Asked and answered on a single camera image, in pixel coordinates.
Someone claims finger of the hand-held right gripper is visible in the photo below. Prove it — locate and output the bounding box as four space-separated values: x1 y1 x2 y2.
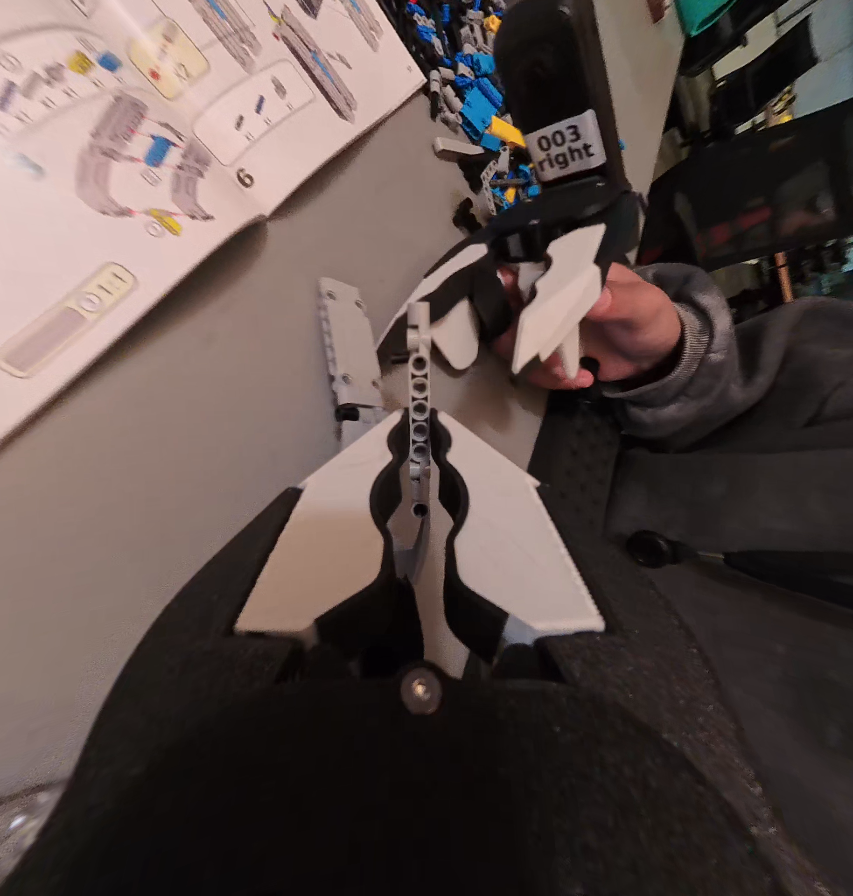
376 238 499 373
510 223 607 379

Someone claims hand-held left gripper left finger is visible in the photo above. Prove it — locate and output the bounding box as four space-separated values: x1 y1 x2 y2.
232 408 408 637

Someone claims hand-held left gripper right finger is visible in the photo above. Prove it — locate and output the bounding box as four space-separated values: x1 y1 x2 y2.
433 411 607 638

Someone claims grey blue toy assembly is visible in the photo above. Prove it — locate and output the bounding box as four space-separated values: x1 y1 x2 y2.
318 276 387 452

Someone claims person's right hand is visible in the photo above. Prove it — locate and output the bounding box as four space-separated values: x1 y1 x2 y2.
495 262 683 392

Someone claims pile of toy bricks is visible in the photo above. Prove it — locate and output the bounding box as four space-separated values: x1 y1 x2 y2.
381 0 543 235

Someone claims person's grey sweatshirt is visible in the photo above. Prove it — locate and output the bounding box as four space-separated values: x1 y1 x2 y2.
605 420 853 896

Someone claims open instruction booklet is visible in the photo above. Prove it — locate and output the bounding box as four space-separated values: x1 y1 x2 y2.
0 0 429 463

